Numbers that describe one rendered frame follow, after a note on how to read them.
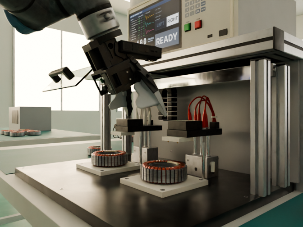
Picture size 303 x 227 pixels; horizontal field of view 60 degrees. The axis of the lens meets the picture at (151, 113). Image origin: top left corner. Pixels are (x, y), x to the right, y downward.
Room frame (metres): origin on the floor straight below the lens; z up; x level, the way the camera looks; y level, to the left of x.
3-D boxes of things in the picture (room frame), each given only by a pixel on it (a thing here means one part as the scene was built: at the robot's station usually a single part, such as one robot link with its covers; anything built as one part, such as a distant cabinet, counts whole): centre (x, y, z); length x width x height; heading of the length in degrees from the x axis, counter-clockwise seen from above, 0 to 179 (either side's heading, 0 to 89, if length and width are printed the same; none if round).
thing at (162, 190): (0.63, -0.03, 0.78); 0.15 x 0.15 x 0.01; 41
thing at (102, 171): (0.81, 0.13, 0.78); 0.15 x 0.15 x 0.01; 41
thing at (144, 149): (0.91, 0.02, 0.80); 0.08 x 0.05 x 0.06; 41
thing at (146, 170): (0.63, -0.03, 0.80); 0.11 x 0.11 x 0.04
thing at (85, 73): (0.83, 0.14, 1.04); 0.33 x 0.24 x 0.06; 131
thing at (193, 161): (0.72, -0.14, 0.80); 0.08 x 0.05 x 0.06; 41
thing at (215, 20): (0.92, -0.20, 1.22); 0.44 x 0.39 x 0.20; 41
